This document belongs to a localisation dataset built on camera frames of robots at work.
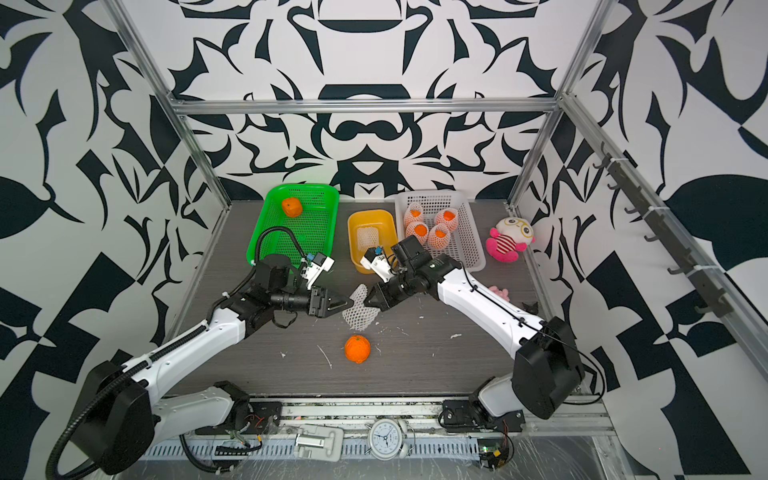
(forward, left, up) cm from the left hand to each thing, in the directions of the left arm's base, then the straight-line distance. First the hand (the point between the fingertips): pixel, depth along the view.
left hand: (346, 297), depth 75 cm
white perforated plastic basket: (+27, -38, -15) cm, 49 cm away
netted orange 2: (-8, -2, -13) cm, 15 cm away
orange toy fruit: (+45, +23, -13) cm, 52 cm away
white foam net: (-4, -4, -3) cm, 6 cm away
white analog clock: (-28, -9, -15) cm, 33 cm away
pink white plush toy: (+26, -52, -12) cm, 60 cm away
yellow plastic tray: (+34, -6, -15) cm, 38 cm away
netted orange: (+35, -33, -10) cm, 49 cm away
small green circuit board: (-31, -33, -20) cm, 50 cm away
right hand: (0, -4, -2) cm, 5 cm away
